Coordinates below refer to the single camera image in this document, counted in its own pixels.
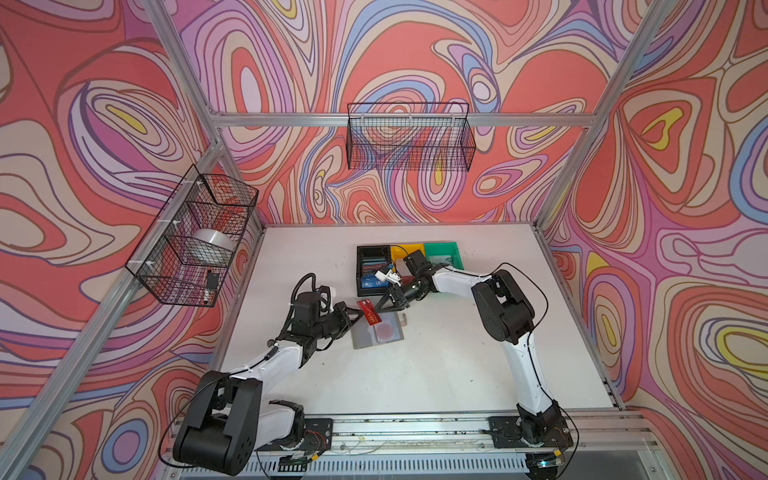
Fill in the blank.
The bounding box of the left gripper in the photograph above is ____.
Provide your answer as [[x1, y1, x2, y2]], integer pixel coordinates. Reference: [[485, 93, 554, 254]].
[[308, 303, 363, 342]]

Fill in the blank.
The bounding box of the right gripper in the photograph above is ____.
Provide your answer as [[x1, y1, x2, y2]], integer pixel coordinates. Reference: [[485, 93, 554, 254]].
[[373, 276, 428, 313]]

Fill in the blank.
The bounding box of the red credit card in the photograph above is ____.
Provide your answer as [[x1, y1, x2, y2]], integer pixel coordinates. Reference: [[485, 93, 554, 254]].
[[357, 298, 382, 326]]

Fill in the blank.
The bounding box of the grey card holder wallet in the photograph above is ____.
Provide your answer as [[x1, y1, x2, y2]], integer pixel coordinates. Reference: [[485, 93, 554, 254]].
[[350, 312, 404, 350]]

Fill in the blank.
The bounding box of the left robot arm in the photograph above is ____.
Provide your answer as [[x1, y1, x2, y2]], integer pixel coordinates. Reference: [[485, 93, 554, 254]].
[[170, 287, 363, 476]]

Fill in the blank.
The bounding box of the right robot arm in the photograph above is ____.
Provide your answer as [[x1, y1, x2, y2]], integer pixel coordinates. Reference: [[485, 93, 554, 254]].
[[374, 250, 565, 446]]

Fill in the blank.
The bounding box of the blue card in bin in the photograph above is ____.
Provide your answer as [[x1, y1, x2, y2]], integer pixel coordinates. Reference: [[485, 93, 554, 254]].
[[360, 274, 387, 290]]

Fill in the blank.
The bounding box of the black plastic bin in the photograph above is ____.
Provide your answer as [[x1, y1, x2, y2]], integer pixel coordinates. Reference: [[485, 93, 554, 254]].
[[355, 244, 393, 297]]

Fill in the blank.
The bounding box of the yellow plastic bin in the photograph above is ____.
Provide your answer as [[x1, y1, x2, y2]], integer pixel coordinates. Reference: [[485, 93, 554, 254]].
[[389, 243, 426, 264]]

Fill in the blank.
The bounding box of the green plastic bin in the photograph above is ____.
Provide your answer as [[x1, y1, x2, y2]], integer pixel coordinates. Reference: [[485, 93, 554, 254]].
[[424, 242, 464, 270]]

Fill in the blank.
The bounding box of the white tape roll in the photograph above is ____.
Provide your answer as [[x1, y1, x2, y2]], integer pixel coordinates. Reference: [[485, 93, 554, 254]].
[[193, 228, 235, 251]]

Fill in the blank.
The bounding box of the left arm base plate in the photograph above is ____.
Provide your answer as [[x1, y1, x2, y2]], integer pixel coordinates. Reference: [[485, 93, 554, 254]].
[[256, 417, 334, 453]]

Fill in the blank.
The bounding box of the aluminium front rail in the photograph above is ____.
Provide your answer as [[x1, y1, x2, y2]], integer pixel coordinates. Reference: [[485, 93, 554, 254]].
[[275, 410, 662, 457]]

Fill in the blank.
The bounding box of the left wire basket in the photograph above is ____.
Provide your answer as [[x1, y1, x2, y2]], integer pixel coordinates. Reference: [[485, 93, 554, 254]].
[[125, 166, 259, 308]]

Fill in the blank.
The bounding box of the wire basket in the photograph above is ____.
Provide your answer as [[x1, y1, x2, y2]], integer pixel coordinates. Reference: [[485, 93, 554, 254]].
[[125, 166, 259, 308], [346, 100, 477, 172]]

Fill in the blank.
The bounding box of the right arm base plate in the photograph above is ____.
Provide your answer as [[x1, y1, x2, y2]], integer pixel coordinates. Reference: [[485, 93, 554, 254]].
[[483, 415, 574, 450]]

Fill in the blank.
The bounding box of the back wire basket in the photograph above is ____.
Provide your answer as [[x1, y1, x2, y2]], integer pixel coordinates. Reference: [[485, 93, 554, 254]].
[[346, 100, 477, 172]]

